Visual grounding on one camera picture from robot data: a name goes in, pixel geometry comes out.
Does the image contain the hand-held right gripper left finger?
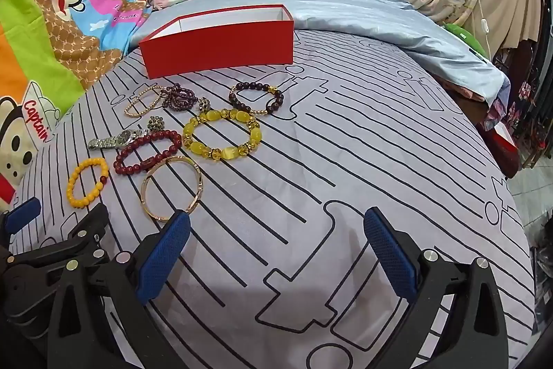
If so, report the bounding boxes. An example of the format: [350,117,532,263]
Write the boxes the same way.
[45,210,191,369]

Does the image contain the purple bead bracelet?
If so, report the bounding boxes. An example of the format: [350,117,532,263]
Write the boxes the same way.
[161,84,197,110]

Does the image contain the gold chain bracelet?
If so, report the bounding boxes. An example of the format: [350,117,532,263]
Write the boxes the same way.
[124,86,162,119]

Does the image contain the colourful cartoon monkey blanket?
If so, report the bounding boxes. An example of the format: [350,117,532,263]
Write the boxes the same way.
[0,0,160,218]

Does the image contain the red cardboard lid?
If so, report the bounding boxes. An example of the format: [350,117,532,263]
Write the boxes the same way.
[490,122,519,179]

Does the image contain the dark brown bead bracelet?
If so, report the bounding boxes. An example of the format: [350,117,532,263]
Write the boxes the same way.
[228,81,285,117]

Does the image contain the grey line-patterned bed sheet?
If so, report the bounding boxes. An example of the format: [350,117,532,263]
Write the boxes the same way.
[9,23,536,369]

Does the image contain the small yellow bead bracelet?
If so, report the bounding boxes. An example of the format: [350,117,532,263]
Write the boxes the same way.
[66,157,109,209]

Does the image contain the green plush toy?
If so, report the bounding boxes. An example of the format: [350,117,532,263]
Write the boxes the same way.
[445,22,491,58]

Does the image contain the dark red bead bracelet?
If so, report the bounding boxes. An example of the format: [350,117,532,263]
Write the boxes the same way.
[113,130,183,179]

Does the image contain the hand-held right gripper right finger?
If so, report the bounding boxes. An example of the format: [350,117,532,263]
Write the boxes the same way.
[363,207,510,369]

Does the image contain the gold bangle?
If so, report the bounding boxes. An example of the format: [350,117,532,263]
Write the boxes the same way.
[142,156,203,223]

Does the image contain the large yellow bead bracelet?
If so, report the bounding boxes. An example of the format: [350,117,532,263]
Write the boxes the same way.
[182,107,263,164]

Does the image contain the light blue quilt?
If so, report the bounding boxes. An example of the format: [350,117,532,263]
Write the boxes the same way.
[125,0,513,110]

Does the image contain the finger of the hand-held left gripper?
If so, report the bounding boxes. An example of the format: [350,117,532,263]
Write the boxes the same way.
[43,202,111,266]
[0,197,43,236]

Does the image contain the hanging dark clothes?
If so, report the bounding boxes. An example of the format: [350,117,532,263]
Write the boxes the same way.
[497,36,553,171]

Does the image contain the red cardboard box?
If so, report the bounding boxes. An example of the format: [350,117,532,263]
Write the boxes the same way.
[138,4,295,80]

